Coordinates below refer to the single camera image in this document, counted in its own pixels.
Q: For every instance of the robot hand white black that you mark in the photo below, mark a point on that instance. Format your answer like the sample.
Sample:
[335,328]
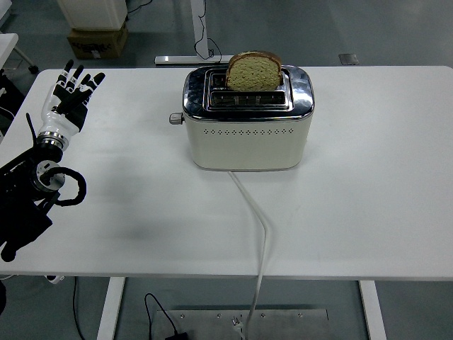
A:
[58,118]

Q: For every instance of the grey toaster lever knob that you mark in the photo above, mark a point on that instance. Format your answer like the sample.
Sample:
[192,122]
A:
[175,118]

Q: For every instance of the cream toaster chrome top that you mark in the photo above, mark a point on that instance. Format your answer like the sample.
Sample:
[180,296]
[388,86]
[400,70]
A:
[247,148]

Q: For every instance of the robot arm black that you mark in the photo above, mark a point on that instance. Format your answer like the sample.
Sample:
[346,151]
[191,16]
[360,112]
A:
[17,212]

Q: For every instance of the black object beside table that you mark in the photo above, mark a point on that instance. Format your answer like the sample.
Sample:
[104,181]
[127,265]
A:
[10,95]

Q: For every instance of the brown cardboard box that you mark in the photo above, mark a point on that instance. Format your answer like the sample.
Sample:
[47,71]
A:
[99,44]

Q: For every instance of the white cabinet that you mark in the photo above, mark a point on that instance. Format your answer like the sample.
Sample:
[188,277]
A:
[92,14]

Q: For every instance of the small white device under table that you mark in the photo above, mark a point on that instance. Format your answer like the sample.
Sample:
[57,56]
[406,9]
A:
[54,280]

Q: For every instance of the white desk leg with foot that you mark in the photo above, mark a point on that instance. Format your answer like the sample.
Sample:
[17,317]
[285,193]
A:
[195,28]

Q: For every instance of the white table leg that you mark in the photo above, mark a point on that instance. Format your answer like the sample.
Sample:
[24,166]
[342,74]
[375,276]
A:
[373,315]
[109,311]

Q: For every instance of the brown bread slice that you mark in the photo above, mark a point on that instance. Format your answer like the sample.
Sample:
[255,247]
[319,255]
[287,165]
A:
[253,72]

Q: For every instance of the grey floor socket plate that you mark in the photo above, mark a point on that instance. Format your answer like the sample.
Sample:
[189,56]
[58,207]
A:
[348,59]

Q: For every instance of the grey metal plate with screws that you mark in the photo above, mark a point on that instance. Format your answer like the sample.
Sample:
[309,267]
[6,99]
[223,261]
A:
[283,326]

